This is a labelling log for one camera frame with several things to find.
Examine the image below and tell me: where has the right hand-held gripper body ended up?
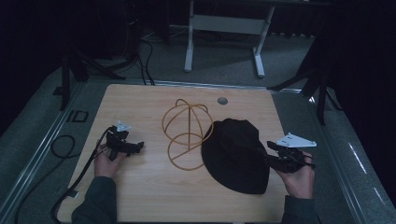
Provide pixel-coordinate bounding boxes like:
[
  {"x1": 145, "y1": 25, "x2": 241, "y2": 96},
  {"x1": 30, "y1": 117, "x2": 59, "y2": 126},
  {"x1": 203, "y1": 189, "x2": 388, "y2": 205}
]
[{"x1": 269, "y1": 132, "x2": 318, "y2": 174}]

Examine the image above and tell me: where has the person's left hand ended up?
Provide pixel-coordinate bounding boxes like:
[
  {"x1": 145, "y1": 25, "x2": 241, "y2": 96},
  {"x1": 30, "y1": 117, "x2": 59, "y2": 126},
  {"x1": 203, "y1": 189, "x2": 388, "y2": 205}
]
[{"x1": 93, "y1": 143, "x2": 129, "y2": 179}]

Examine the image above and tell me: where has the black floor cable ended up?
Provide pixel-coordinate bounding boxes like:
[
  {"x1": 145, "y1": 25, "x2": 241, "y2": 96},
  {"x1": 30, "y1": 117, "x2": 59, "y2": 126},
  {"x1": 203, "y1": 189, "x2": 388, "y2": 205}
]
[{"x1": 13, "y1": 133, "x2": 78, "y2": 224}]

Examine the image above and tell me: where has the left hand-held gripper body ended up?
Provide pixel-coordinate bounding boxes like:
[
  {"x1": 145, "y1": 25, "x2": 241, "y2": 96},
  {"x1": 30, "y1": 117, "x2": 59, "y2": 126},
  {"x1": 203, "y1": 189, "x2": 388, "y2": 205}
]
[{"x1": 105, "y1": 120, "x2": 138, "y2": 161}]

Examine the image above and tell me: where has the black rectangular floor bracket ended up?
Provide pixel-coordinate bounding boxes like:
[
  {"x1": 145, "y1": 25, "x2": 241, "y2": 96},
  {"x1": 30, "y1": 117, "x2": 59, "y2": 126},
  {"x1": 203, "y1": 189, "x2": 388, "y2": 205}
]
[{"x1": 65, "y1": 109, "x2": 90, "y2": 123}]

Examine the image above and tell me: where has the yellow wire cap stand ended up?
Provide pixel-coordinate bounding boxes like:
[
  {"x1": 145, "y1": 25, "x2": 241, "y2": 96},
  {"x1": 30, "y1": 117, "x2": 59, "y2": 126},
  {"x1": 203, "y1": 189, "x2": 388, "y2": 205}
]
[{"x1": 162, "y1": 98, "x2": 215, "y2": 172}]

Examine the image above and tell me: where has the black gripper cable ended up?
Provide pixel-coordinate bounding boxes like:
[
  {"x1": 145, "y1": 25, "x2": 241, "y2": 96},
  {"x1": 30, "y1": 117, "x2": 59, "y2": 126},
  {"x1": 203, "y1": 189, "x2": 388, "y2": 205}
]
[{"x1": 50, "y1": 125, "x2": 114, "y2": 224}]

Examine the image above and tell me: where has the white desk frame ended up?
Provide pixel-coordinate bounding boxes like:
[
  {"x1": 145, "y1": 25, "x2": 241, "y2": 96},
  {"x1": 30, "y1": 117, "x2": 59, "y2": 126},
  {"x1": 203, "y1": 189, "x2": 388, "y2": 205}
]
[{"x1": 183, "y1": 0, "x2": 276, "y2": 78}]

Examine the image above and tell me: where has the person's right hand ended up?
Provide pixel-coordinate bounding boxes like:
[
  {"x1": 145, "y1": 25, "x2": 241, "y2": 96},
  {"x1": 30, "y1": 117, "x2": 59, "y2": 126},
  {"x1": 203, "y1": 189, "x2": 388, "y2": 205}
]
[{"x1": 274, "y1": 150, "x2": 316, "y2": 200}]

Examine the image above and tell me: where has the black cap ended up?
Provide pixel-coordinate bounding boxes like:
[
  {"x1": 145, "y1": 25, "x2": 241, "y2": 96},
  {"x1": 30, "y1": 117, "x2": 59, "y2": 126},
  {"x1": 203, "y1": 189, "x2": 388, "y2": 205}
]
[{"x1": 201, "y1": 118, "x2": 271, "y2": 195}]

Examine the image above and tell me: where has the black tripod stand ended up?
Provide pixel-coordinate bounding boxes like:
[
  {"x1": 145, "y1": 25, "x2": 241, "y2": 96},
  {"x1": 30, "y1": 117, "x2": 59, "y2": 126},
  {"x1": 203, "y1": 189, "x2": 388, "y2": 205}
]
[
  {"x1": 267, "y1": 40, "x2": 344, "y2": 126},
  {"x1": 51, "y1": 46, "x2": 127, "y2": 112}
]

